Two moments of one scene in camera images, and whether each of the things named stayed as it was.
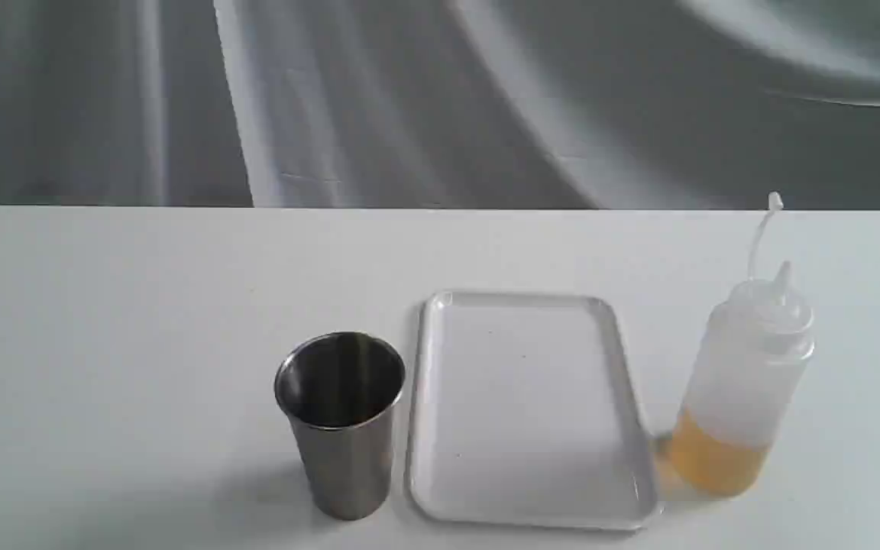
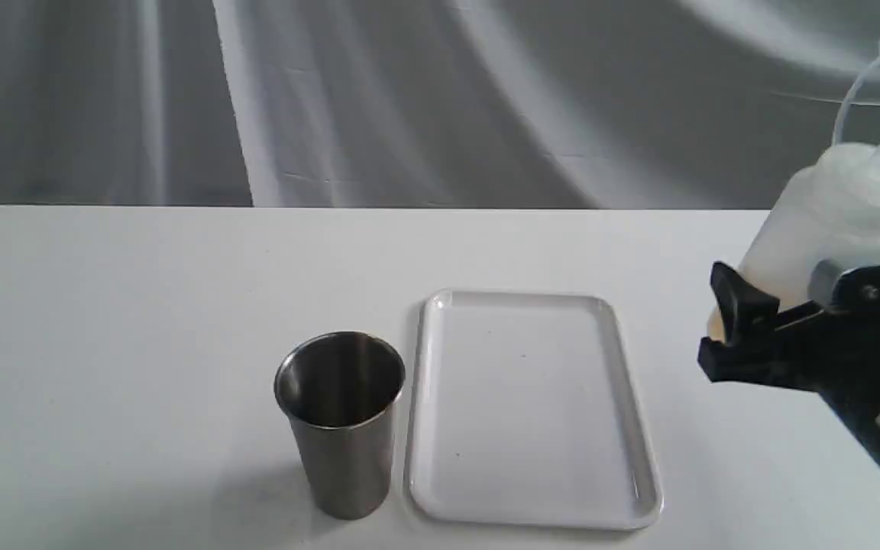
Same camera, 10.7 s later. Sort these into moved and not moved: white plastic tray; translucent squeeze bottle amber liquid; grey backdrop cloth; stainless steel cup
Moved: translucent squeeze bottle amber liquid
Not moved: stainless steel cup; white plastic tray; grey backdrop cloth
